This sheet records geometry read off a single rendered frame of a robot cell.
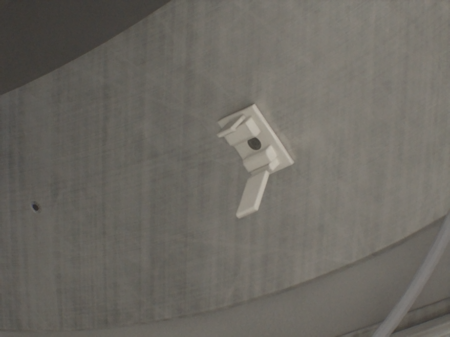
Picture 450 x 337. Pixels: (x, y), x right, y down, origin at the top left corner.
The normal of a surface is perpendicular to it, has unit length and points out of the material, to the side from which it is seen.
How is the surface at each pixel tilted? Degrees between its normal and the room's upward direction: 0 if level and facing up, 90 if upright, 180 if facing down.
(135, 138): 90
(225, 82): 90
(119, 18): 90
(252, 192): 45
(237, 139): 90
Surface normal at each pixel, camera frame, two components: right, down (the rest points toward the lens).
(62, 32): -0.47, 0.50
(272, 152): 0.69, -0.30
